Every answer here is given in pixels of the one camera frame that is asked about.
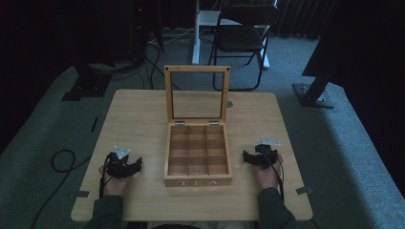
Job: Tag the dark curtain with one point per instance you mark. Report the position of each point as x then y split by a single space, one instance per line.
297 17

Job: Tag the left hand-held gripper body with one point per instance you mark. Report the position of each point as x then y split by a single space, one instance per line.
118 165

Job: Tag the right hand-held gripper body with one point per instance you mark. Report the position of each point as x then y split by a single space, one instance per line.
266 154

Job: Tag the black stand with base plate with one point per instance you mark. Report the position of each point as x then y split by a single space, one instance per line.
313 93
89 84

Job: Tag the wooden tea box with lid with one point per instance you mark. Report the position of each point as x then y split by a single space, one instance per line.
197 182

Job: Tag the person's right hand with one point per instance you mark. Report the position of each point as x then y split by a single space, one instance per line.
269 178

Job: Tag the person's left hand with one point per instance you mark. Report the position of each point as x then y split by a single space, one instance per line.
116 186

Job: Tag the black folding chair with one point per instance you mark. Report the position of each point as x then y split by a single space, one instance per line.
240 38

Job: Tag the small round silver disc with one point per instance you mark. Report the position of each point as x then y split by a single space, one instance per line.
230 104

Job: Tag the white desk frame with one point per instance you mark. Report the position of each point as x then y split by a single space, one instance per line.
199 31

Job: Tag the grey tape strip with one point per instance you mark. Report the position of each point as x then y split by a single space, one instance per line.
304 190
80 193

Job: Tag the short black floor strip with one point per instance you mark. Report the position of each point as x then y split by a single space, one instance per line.
94 124

